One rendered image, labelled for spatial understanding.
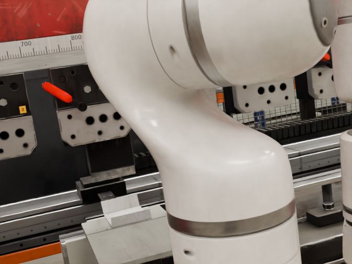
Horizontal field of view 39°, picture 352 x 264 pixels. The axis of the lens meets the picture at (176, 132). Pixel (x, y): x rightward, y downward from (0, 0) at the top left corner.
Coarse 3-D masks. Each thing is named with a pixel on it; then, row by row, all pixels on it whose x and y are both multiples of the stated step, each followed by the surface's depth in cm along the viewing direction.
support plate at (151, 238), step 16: (160, 208) 110; (96, 224) 106; (128, 224) 103; (144, 224) 102; (160, 224) 100; (96, 240) 96; (112, 240) 95; (128, 240) 94; (144, 240) 93; (160, 240) 92; (96, 256) 88; (112, 256) 87; (128, 256) 86; (144, 256) 86; (160, 256) 86
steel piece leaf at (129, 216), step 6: (126, 210) 112; (132, 210) 111; (138, 210) 111; (144, 210) 104; (108, 216) 109; (114, 216) 109; (120, 216) 102; (126, 216) 103; (132, 216) 103; (138, 216) 104; (144, 216) 104; (150, 216) 104; (108, 222) 106; (114, 222) 102; (120, 222) 102; (126, 222) 103; (132, 222) 103
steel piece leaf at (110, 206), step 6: (120, 198) 113; (126, 198) 114; (132, 198) 114; (102, 204) 112; (108, 204) 112; (114, 204) 112; (120, 204) 113; (126, 204) 113; (132, 204) 113; (138, 204) 114; (108, 210) 112; (114, 210) 112; (120, 210) 112
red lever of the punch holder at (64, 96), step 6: (42, 84) 96; (48, 84) 96; (48, 90) 96; (54, 90) 97; (60, 90) 97; (60, 96) 97; (66, 96) 98; (72, 102) 99; (78, 102) 99; (78, 108) 99; (84, 108) 98
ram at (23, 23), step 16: (0, 0) 96; (16, 0) 96; (32, 0) 97; (48, 0) 98; (64, 0) 99; (80, 0) 100; (0, 16) 96; (16, 16) 97; (32, 16) 98; (48, 16) 99; (64, 16) 100; (80, 16) 101; (0, 32) 96; (16, 32) 97; (32, 32) 98; (48, 32) 99; (64, 32) 100; (80, 32) 101; (0, 64) 97; (16, 64) 98; (32, 64) 99; (48, 64) 100; (64, 64) 101
